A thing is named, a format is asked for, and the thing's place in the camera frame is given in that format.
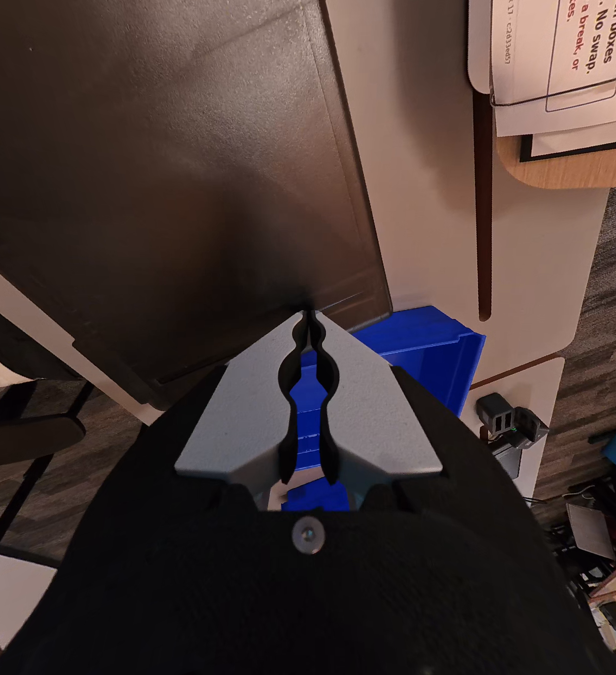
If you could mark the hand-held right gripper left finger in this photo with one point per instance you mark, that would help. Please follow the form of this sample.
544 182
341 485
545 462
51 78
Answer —
234 422

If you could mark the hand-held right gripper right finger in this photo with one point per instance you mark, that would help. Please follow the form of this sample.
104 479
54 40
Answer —
387 422

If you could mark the blue plastic bin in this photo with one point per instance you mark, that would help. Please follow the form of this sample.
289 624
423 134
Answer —
424 348

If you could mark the black drawer cabinet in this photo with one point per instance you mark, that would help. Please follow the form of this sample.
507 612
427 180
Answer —
155 184

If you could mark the black battery charger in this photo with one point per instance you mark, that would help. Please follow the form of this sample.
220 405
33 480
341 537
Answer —
493 416

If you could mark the grey flat pad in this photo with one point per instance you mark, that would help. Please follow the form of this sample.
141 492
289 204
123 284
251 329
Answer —
590 530

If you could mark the black framed card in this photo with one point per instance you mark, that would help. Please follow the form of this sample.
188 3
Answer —
525 147

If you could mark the light wooden board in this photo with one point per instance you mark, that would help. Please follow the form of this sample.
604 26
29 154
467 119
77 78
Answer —
577 174

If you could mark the white clipboard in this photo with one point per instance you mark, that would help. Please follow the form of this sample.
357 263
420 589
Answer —
478 42

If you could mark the printed paper sheet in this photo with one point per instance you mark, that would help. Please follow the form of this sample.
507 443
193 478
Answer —
550 42

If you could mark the black action camera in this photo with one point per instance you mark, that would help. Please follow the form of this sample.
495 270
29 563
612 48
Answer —
529 424

